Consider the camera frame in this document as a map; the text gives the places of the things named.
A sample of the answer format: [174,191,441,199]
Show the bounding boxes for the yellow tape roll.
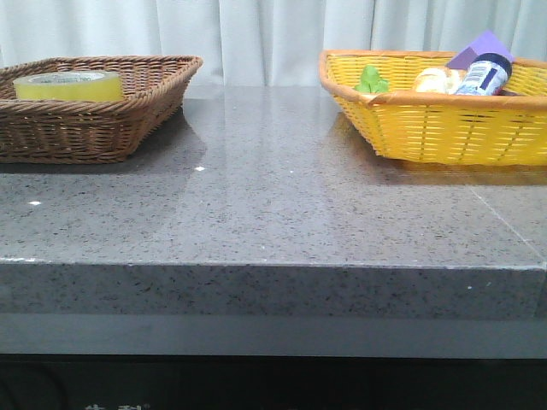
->
[13,70,124,102]

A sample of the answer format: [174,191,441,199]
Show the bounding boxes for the white curtain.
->
[1,1,546,86]

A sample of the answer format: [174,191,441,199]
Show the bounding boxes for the toy bread roll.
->
[412,66,467,94]

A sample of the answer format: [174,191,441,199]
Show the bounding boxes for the yellow woven basket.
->
[319,50,546,166]

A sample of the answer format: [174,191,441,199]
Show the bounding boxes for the blue white labelled bottle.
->
[454,53,513,97]

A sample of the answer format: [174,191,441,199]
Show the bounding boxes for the brown wicker basket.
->
[1,55,203,164]

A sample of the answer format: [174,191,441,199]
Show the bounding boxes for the purple foam block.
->
[446,30,515,70]

